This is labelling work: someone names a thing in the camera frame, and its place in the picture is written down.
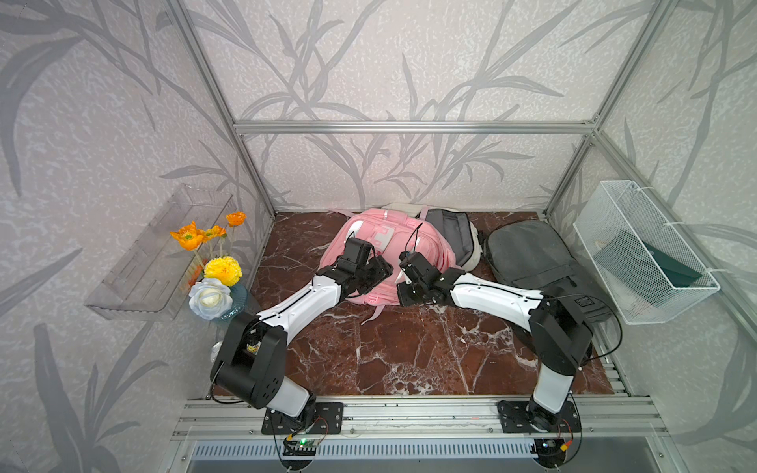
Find yellow artificial flower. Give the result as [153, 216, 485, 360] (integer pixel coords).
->
[204, 256, 244, 287]

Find clear plastic shelf tray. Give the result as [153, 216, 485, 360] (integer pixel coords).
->
[85, 184, 237, 322]

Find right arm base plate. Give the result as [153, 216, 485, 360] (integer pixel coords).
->
[497, 400, 583, 435]

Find controller circuit board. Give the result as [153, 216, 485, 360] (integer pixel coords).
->
[531, 439, 571, 469]
[282, 436, 326, 457]

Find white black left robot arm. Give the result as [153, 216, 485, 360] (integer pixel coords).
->
[210, 238, 392, 427]

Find teal glass vase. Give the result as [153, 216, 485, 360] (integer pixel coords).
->
[214, 283, 250, 323]

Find aluminium mounting rail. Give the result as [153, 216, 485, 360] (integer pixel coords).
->
[171, 395, 668, 441]

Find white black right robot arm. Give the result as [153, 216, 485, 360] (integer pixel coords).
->
[397, 251, 593, 424]

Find right controller circuit board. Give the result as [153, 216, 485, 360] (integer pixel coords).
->
[531, 439, 571, 469]

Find left controller circuit board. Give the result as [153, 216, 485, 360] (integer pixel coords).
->
[282, 436, 326, 457]

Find white artificial rose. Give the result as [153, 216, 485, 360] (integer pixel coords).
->
[188, 278, 234, 321]

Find orange artificial poppy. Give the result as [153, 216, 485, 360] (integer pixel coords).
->
[170, 221, 207, 251]

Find small orange artificial flower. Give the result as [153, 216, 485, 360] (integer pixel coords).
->
[226, 212, 246, 228]

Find green book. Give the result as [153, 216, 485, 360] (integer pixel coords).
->
[595, 231, 703, 293]

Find grey fabric backpack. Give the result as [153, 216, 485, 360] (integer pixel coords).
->
[482, 221, 612, 323]

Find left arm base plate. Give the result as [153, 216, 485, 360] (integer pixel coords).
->
[261, 401, 344, 437]

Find white wire mesh basket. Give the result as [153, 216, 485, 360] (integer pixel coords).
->
[574, 181, 721, 325]

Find pink backpack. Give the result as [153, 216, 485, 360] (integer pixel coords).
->
[319, 208, 457, 318]

